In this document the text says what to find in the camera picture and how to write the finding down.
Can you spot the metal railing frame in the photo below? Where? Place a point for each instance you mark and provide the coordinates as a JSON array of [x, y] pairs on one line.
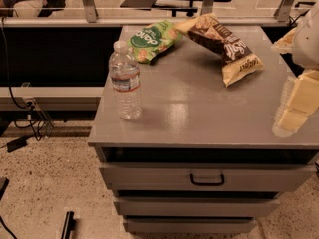
[[124, 12]]

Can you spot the green snack bag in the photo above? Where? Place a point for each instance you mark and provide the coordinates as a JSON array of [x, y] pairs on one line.
[[152, 40]]

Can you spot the top grey drawer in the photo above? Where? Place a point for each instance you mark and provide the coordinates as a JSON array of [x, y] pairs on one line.
[[175, 176]]

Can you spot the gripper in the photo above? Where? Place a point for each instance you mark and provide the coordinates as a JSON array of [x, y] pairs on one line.
[[307, 44]]

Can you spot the black drawer handle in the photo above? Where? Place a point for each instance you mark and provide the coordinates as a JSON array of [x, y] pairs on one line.
[[199, 180]]

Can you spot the black floor bracket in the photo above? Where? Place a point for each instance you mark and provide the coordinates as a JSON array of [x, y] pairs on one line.
[[68, 226]]

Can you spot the grey drawer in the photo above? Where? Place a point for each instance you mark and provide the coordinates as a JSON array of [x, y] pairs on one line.
[[175, 176], [195, 207], [192, 225]]

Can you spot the middle grey drawer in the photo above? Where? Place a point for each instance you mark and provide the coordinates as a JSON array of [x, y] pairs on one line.
[[195, 207]]

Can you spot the black power adapter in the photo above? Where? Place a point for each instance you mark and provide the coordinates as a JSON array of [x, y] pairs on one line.
[[17, 144]]

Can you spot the clear plastic water bottle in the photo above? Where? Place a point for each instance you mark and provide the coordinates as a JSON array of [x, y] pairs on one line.
[[125, 77]]

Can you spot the grey drawer cabinet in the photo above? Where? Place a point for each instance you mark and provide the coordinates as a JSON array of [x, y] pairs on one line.
[[191, 116]]

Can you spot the brown yellow chip bag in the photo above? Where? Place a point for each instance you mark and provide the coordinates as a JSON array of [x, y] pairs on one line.
[[237, 59]]

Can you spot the bottom grey drawer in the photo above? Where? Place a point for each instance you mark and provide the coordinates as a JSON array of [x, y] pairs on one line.
[[192, 225]]

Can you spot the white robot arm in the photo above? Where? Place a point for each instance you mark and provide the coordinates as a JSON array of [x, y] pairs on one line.
[[302, 43]]

